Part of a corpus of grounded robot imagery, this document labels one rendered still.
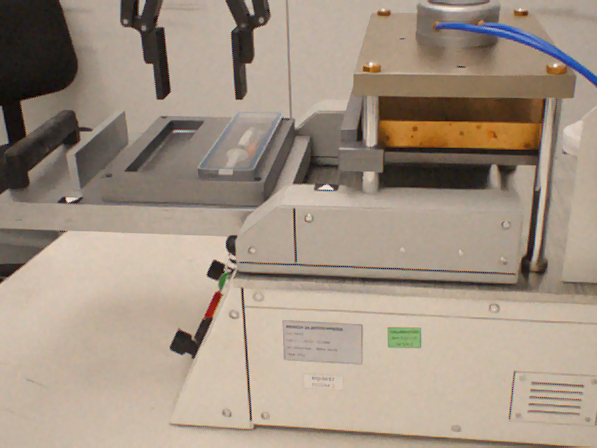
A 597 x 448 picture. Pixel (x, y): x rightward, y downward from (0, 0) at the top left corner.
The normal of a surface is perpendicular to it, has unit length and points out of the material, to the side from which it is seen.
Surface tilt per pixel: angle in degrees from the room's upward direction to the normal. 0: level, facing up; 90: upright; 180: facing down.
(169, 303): 0
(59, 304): 0
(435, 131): 90
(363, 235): 90
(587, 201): 90
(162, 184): 90
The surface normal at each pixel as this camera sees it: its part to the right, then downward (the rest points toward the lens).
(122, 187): -0.14, 0.43
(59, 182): -0.03, -0.90
